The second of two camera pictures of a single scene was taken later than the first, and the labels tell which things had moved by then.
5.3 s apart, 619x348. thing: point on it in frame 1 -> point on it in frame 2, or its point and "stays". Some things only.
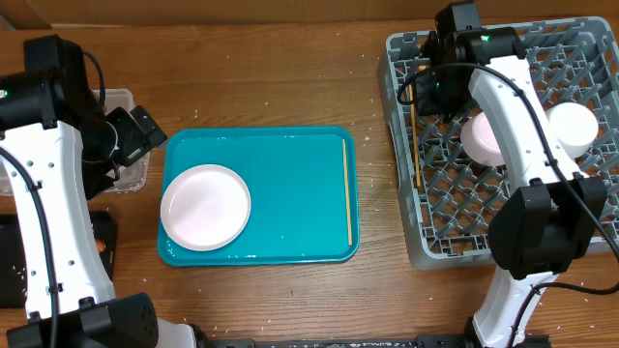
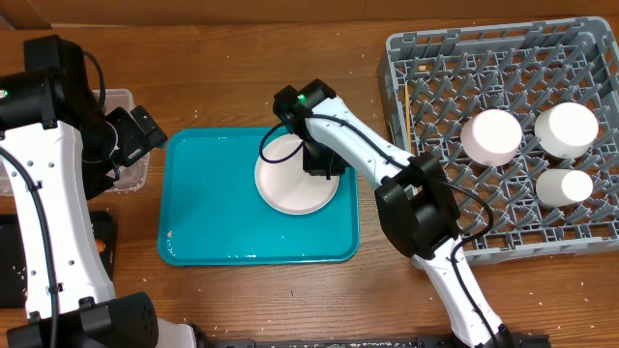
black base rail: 429,341 stays
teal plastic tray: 304,190 stays
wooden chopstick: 415,136 -> 407,116
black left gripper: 137,141 stays
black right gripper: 428,106 -> 316,166
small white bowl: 481,142 stays
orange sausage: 101,246 stays
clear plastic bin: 130,177 stays
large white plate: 205,207 -> 283,184
